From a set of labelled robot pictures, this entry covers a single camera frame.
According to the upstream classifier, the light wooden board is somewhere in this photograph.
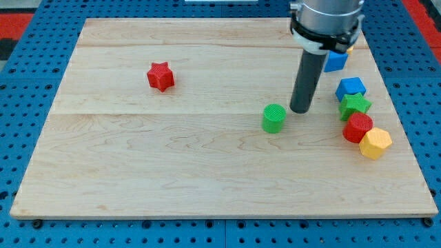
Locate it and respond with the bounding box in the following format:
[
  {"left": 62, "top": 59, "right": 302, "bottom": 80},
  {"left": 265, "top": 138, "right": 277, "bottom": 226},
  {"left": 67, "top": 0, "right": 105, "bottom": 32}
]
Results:
[{"left": 10, "top": 18, "right": 438, "bottom": 220}]

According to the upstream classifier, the green star block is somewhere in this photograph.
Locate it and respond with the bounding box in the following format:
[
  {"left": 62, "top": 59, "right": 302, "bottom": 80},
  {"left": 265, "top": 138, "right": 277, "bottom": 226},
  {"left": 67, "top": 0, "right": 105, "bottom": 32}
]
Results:
[{"left": 338, "top": 93, "right": 372, "bottom": 121}]

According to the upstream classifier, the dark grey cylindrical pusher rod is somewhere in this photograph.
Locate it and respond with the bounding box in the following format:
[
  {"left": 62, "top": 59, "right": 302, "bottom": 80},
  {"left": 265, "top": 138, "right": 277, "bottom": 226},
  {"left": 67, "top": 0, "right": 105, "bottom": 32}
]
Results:
[{"left": 289, "top": 50, "right": 327, "bottom": 114}]

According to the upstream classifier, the yellow hexagon block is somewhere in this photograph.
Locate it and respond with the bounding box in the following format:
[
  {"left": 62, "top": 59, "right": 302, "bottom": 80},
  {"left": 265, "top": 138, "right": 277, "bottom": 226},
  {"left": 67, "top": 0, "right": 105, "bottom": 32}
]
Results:
[{"left": 359, "top": 127, "right": 393, "bottom": 160}]

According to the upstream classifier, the blue pentagon block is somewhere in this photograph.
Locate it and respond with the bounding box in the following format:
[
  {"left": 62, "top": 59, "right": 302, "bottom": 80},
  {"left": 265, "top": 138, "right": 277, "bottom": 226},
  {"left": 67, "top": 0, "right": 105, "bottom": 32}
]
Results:
[{"left": 336, "top": 77, "right": 367, "bottom": 102}]

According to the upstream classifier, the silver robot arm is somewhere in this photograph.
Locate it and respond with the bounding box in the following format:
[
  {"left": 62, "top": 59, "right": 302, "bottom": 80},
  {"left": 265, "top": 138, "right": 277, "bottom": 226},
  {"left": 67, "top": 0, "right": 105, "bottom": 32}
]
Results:
[{"left": 289, "top": 0, "right": 364, "bottom": 114}]

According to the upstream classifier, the red star block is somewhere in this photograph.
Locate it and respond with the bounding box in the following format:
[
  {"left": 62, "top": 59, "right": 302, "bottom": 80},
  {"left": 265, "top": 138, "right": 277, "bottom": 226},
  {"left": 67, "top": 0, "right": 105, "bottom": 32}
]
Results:
[{"left": 147, "top": 62, "right": 175, "bottom": 92}]

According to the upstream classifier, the red cylinder block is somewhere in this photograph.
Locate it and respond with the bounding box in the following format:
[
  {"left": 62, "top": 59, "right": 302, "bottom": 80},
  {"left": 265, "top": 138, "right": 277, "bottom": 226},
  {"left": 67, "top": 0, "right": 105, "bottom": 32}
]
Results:
[{"left": 342, "top": 112, "right": 373, "bottom": 143}]

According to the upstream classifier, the green cylinder block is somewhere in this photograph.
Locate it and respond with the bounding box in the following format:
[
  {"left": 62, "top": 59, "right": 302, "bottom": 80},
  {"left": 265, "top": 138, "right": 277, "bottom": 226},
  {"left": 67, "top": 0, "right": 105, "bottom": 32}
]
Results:
[{"left": 262, "top": 103, "right": 287, "bottom": 134}]

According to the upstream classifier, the blue cube block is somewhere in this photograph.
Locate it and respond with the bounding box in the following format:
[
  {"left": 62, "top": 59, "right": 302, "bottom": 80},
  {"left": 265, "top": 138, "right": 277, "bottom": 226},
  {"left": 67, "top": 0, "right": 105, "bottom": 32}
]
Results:
[{"left": 324, "top": 51, "right": 349, "bottom": 72}]

